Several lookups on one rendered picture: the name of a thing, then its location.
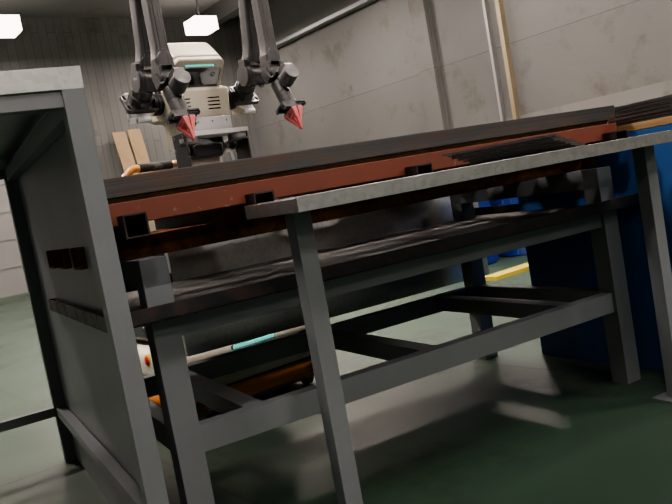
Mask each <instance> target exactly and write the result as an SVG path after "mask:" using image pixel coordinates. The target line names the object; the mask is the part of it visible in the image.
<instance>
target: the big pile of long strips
mask: <svg viewBox="0 0 672 504"><path fill-rule="evenodd" d="M614 110H615V116H616V118H615V119H610V120H608V124H609V123H615V122H616V126H622V125H627V124H632V123H637V122H642V121H647V120H652V119H657V118H662V117H667V116H672V94H671V95H667V96H662V97H658V98H654V99H649V100H645V101H641V102H636V103H632V104H627V105H623V106H619V107H614Z"/></svg>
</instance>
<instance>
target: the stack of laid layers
mask: <svg viewBox="0 0 672 504"><path fill-rule="evenodd" d="M615 118H616V116H615V110H614V105H613V106H606V107H599V108H592V109H585V110H578V111H571V112H564V113H558V114H551V115H544V116H537V117H530V118H523V119H516V120H509V121H502V122H496V123H489V124H482V125H475V126H468V127H461V128H454V129H447V130H441V131H434V132H427V133H420V134H413V135H406V136H399V137H392V138H385V139H379V140H372V141H365V142H358V143H351V144H344V145H337V146H330V147H324V148H317V149H310V150H303V151H296V152H289V153H282V154H275V155H268V156H262V157H255V158H248V159H241V160H234V161H227V162H220V163H213V164H207V165H200V166H193V167H186V168H179V169H172V170H165V171H158V172H151V173H145V174H138V175H131V176H124V177H117V178H110V179H103V181H104V186H105V191H106V196H107V199H112V198H119V197H125V196H131V195H138V194H144V193H150V192H157V191H163V190H169V189H176V188H182V187H188V186H194V185H201V184H207V183H213V182H220V181H226V180H232V179H239V178H245V177H251V176H258V175H264V174H270V173H277V172H283V171H289V170H295V169H302V168H308V167H314V166H321V165H327V164H333V163H340V162H346V161H352V160H359V159H365V158H371V157H378V156H384V155H390V154H396V153H403V152H409V151H415V150H422V149H428V148H434V147H441V146H447V145H453V144H460V143H466V142H472V141H479V140H485V139H491V138H497V137H504V136H510V135H516V134H523V133H529V132H535V131H542V130H548V129H554V128H561V127H567V126H573V125H580V124H586V123H592V122H599V121H605V120H610V119H615Z"/></svg>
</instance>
